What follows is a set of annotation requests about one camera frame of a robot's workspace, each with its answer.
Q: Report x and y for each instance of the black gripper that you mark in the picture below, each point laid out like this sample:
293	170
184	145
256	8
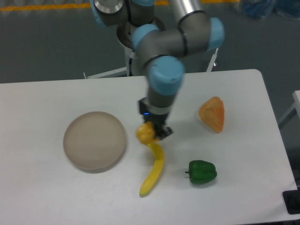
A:
156	115

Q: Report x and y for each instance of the yellow bell pepper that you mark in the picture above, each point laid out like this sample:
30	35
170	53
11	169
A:
146	133

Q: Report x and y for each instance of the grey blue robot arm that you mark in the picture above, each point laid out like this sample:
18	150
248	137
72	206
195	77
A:
159	51

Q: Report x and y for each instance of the green bell pepper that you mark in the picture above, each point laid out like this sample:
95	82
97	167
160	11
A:
201	172

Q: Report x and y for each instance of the beige round plate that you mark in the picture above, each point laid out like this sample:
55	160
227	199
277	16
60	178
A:
95	142

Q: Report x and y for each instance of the yellow banana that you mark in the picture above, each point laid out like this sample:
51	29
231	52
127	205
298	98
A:
153	177

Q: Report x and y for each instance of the orange triangular bread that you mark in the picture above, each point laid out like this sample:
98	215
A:
212	113

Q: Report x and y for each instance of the white furniture at right edge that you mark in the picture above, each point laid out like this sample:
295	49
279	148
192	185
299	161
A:
292	111

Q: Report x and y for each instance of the black device at table edge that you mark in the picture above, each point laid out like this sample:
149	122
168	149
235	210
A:
292	201

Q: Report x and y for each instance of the white table leg frame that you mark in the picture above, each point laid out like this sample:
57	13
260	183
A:
212	64

